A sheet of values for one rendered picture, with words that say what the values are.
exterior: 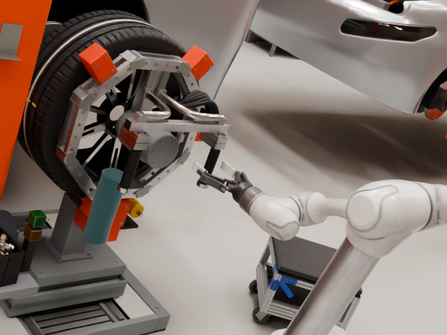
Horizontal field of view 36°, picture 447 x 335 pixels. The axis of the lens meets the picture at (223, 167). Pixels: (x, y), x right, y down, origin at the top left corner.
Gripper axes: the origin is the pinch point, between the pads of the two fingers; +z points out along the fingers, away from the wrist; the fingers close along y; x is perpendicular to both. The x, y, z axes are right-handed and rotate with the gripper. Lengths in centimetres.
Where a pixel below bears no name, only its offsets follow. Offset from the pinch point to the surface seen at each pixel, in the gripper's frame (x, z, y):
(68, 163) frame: -9.3, 20.6, -42.3
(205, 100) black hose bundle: 20.7, 9.4, -3.7
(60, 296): -68, 23, -27
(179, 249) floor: -83, 58, 66
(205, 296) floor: -83, 22, 54
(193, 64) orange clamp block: 28.7, 21.4, -2.6
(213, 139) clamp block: 10.0, 0.7, -2.4
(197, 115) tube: 17.7, 3.2, -10.8
